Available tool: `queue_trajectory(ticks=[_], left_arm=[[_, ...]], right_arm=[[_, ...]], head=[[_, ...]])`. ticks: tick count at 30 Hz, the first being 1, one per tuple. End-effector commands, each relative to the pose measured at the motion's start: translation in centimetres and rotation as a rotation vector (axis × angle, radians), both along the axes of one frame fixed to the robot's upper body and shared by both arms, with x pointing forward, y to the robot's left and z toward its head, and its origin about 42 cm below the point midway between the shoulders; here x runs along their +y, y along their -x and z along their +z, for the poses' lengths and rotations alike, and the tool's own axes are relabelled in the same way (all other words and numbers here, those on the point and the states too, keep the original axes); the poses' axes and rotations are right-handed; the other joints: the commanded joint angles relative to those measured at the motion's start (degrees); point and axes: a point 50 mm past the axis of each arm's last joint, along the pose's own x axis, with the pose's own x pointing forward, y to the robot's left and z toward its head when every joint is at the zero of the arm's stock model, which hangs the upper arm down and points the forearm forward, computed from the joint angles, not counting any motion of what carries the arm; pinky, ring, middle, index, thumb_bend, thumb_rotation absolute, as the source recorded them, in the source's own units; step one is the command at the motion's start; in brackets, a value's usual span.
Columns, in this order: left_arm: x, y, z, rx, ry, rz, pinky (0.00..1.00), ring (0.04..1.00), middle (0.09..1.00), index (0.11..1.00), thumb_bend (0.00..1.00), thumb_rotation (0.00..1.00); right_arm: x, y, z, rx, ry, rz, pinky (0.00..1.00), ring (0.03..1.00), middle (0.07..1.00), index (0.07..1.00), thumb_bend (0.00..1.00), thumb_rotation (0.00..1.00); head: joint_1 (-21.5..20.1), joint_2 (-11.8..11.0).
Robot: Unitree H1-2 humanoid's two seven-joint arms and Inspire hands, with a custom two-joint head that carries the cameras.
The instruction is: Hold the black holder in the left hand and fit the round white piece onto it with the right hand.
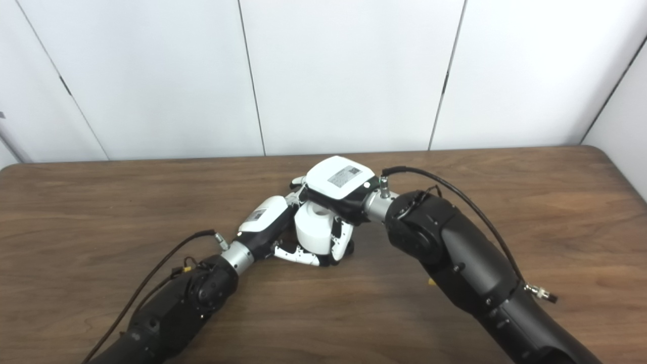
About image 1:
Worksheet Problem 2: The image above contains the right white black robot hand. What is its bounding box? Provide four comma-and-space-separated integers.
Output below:
292, 156, 380, 264

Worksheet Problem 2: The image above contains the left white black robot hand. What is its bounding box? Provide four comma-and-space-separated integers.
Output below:
234, 190, 333, 267

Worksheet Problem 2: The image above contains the round white piece with holes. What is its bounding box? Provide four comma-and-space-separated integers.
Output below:
295, 201, 336, 255

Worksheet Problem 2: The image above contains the black flanged holder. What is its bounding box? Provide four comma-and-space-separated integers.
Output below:
323, 241, 355, 267

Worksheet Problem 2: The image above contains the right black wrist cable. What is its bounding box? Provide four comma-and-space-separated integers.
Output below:
380, 166, 558, 304

